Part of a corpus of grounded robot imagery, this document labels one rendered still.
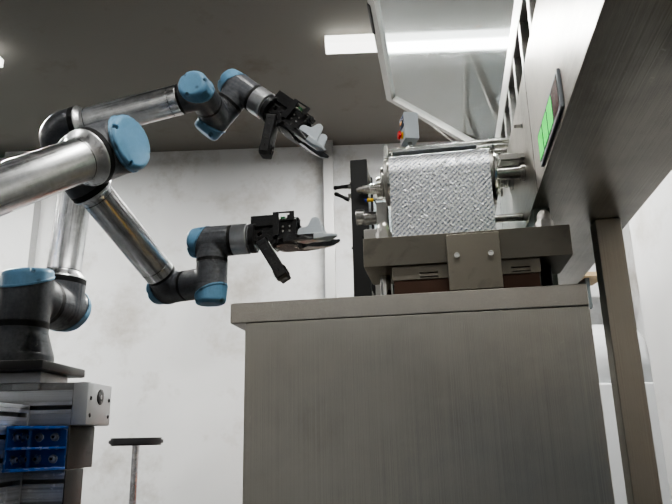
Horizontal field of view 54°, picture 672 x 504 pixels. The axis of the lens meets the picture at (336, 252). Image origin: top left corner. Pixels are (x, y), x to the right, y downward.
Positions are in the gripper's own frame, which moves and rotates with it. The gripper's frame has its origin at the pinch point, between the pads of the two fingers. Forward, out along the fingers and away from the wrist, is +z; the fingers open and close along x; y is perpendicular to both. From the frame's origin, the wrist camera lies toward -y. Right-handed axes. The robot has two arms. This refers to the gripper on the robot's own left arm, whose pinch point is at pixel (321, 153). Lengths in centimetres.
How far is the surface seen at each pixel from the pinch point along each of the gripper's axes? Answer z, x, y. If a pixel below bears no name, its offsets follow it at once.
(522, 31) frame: 25, -11, 49
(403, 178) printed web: 22.5, -4.7, 5.1
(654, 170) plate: 67, -21, 30
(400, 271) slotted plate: 39.6, -23.4, -16.2
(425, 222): 33.3, -4.7, -0.7
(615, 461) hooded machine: 151, 289, 13
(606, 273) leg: 72, 9, 17
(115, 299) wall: -203, 325, -117
